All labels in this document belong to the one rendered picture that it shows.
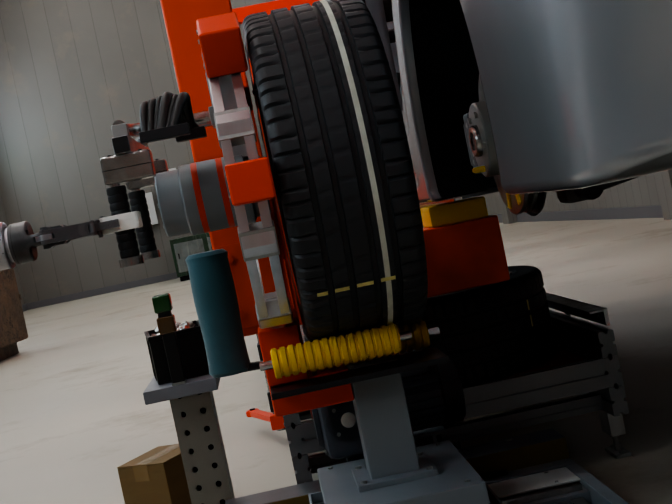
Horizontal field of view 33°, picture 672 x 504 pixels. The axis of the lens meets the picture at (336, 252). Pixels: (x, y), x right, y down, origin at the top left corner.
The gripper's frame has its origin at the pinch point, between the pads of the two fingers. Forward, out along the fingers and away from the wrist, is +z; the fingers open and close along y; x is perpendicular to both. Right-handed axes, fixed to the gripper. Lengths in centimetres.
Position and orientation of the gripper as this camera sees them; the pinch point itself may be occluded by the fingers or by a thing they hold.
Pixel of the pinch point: (122, 222)
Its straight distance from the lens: 208.6
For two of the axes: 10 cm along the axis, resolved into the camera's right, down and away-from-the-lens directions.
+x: -2.0, -9.8, -0.4
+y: 0.7, 0.3, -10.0
